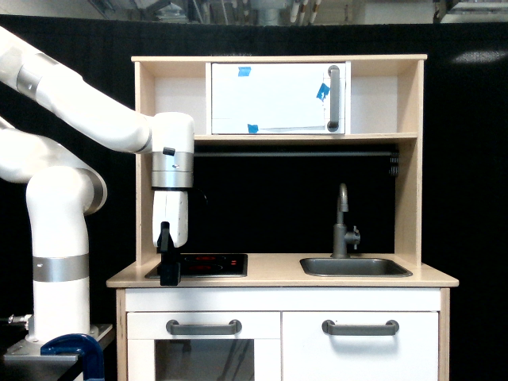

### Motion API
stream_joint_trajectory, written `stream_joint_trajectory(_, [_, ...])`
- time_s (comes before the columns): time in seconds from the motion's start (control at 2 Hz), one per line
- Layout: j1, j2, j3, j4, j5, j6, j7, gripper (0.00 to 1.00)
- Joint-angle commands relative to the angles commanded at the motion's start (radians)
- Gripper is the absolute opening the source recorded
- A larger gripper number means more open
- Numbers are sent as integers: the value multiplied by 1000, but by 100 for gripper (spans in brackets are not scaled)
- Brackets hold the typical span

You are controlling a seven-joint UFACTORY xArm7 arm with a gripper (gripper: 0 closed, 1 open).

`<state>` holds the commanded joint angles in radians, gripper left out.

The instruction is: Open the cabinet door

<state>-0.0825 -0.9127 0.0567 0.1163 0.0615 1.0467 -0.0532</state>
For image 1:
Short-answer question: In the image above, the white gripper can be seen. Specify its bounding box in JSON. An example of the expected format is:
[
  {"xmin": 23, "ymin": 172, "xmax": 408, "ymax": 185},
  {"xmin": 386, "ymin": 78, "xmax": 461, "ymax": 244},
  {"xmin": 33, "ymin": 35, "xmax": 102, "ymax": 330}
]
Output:
[{"xmin": 152, "ymin": 190, "xmax": 188, "ymax": 286}]

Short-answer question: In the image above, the white cabinet door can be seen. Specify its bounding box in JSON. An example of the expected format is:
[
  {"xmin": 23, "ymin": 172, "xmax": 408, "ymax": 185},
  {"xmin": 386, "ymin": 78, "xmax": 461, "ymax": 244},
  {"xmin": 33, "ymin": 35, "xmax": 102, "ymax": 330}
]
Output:
[{"xmin": 282, "ymin": 311, "xmax": 439, "ymax": 380}]

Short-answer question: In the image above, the grey cabinet door handle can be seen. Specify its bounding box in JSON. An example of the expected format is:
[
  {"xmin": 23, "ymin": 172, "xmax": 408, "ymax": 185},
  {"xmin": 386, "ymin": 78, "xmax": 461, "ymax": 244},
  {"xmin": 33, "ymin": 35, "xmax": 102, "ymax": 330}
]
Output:
[{"xmin": 321, "ymin": 320, "xmax": 399, "ymax": 337}]

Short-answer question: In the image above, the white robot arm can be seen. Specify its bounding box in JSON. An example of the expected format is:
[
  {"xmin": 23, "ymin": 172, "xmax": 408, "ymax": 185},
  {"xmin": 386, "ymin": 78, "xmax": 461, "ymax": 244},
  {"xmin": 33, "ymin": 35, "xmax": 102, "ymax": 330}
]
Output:
[{"xmin": 1, "ymin": 29, "xmax": 194, "ymax": 344}]

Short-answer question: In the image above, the white oven door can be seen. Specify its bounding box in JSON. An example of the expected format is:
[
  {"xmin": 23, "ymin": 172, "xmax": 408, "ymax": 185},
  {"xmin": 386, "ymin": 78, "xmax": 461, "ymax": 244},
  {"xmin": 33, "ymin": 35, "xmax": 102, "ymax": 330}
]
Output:
[{"xmin": 127, "ymin": 312, "xmax": 282, "ymax": 380}]

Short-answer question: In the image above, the white microwave door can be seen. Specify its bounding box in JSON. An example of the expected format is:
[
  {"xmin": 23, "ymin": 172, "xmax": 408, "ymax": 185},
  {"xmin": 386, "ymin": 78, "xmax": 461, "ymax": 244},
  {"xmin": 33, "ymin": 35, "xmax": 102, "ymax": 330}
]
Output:
[{"xmin": 211, "ymin": 62, "xmax": 351, "ymax": 134}]

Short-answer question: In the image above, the black toy stovetop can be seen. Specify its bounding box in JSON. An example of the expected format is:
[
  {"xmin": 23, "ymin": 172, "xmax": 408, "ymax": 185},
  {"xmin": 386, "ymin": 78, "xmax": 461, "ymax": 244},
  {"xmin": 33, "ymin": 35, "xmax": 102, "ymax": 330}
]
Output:
[{"xmin": 144, "ymin": 253, "xmax": 248, "ymax": 279}]

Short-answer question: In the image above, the blue c-clamp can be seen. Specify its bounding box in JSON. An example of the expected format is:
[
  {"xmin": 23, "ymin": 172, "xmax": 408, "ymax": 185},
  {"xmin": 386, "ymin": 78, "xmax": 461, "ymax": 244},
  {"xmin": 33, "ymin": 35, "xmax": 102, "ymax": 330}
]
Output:
[{"xmin": 40, "ymin": 333, "xmax": 106, "ymax": 381}]

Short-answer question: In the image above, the grey toy sink basin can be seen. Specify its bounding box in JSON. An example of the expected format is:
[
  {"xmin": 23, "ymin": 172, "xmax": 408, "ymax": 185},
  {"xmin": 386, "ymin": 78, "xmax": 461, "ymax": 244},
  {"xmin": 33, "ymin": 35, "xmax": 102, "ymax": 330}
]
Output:
[{"xmin": 300, "ymin": 258, "xmax": 412, "ymax": 277}]

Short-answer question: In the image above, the blue tape bottom piece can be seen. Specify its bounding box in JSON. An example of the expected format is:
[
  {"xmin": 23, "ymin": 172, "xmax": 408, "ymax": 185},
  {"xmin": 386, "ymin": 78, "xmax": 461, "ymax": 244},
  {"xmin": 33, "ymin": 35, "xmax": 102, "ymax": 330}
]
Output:
[{"xmin": 248, "ymin": 124, "xmax": 259, "ymax": 134}]

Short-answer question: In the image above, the blue tape piece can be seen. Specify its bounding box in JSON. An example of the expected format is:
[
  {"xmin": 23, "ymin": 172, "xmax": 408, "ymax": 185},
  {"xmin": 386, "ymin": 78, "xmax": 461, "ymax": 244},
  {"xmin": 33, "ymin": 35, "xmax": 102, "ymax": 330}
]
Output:
[
  {"xmin": 238, "ymin": 66, "xmax": 252, "ymax": 78},
  {"xmin": 248, "ymin": 124, "xmax": 259, "ymax": 134},
  {"xmin": 317, "ymin": 83, "xmax": 330, "ymax": 102}
]

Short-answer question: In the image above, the grey toy faucet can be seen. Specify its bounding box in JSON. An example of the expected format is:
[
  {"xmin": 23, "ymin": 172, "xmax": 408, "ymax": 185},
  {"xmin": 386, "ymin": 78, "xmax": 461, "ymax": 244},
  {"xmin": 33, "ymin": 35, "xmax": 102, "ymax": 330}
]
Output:
[{"xmin": 331, "ymin": 183, "xmax": 360, "ymax": 259}]

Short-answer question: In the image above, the blue tape top piece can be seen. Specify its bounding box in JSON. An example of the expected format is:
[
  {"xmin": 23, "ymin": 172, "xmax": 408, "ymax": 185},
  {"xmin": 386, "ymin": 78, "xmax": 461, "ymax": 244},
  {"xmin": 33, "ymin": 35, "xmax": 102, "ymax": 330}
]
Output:
[{"xmin": 238, "ymin": 66, "xmax": 252, "ymax": 78}]

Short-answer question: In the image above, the blue tape right piece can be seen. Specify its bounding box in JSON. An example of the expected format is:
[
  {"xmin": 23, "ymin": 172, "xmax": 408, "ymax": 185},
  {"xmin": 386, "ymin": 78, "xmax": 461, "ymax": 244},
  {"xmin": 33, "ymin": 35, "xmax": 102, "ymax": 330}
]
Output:
[{"xmin": 317, "ymin": 83, "xmax": 330, "ymax": 102}]

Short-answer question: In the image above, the wooden play kitchen frame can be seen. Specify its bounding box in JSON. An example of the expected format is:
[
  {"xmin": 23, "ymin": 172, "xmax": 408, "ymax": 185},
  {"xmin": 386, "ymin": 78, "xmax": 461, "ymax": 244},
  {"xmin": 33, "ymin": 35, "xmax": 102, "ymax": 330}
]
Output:
[{"xmin": 107, "ymin": 54, "xmax": 459, "ymax": 380}]

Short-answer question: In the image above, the grey oven door handle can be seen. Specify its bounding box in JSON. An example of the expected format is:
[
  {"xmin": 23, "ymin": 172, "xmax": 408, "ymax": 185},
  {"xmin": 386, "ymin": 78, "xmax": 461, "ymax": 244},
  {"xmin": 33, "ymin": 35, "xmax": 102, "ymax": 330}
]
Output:
[{"xmin": 166, "ymin": 319, "xmax": 242, "ymax": 336}]

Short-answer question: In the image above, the grey hanging rail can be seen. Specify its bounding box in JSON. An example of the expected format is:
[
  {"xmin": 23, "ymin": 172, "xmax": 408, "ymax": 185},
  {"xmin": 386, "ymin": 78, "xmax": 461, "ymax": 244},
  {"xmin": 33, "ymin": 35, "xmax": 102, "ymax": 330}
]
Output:
[{"xmin": 195, "ymin": 151, "xmax": 399, "ymax": 159}]

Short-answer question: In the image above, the silver cable connector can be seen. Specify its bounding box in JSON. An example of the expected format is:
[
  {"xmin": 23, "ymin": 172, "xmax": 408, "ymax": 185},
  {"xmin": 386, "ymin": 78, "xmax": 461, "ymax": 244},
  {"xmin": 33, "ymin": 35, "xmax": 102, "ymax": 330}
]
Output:
[{"xmin": 7, "ymin": 314, "xmax": 33, "ymax": 330}]

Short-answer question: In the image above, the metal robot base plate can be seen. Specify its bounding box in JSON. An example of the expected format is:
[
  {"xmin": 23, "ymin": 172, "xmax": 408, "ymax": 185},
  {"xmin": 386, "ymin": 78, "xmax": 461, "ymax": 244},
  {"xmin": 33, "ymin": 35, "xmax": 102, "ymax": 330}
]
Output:
[{"xmin": 2, "ymin": 323, "xmax": 114, "ymax": 363}]

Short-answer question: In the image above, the grey microwave door handle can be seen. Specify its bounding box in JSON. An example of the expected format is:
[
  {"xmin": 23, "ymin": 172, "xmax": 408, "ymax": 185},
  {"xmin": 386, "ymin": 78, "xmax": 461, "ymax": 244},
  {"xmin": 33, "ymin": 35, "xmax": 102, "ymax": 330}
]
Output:
[{"xmin": 327, "ymin": 65, "xmax": 341, "ymax": 133}]

